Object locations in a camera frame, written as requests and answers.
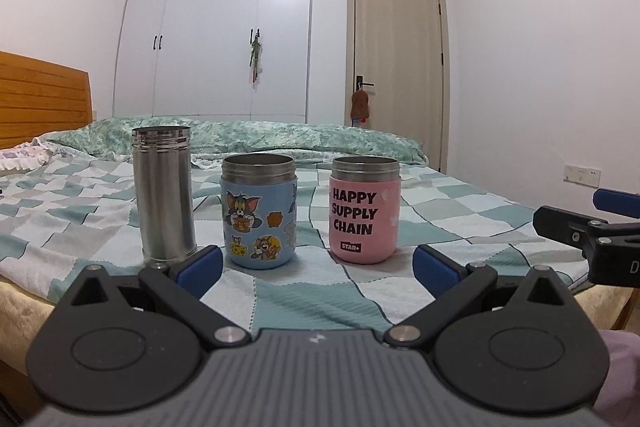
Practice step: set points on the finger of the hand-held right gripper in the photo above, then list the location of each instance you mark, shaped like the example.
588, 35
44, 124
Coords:
616, 200
562, 221

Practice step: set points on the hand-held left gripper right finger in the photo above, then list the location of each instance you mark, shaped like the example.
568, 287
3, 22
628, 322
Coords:
434, 268

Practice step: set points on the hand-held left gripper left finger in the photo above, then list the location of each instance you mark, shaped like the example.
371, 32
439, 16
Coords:
199, 268

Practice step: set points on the tall stainless steel cup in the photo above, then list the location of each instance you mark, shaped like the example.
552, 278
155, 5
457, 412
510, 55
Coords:
162, 202

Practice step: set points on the blue cartoon sticker cup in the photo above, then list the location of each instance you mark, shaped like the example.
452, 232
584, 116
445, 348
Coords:
259, 212

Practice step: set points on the pink cup with black lettering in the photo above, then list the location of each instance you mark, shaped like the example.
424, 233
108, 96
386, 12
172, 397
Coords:
365, 219

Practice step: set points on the person's purple clothing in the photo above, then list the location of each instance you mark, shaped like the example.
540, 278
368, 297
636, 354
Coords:
622, 372

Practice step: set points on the checkered green white blanket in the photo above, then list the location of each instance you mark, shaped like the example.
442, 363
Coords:
75, 217

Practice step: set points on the green floral duvet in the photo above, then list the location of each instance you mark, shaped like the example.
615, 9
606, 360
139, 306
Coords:
310, 138

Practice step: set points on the brown plush toy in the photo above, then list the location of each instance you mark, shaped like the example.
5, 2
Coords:
360, 106

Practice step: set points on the purple floral pillow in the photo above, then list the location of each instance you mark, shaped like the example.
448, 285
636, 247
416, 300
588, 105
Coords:
20, 157

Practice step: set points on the light wooden door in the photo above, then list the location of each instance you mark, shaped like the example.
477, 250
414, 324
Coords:
400, 57

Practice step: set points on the wooden headboard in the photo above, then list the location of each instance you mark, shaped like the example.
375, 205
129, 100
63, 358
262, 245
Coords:
40, 97

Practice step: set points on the white wardrobe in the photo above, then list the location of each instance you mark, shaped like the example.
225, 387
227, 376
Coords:
220, 17

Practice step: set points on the white wall outlet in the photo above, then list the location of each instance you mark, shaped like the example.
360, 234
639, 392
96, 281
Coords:
581, 173

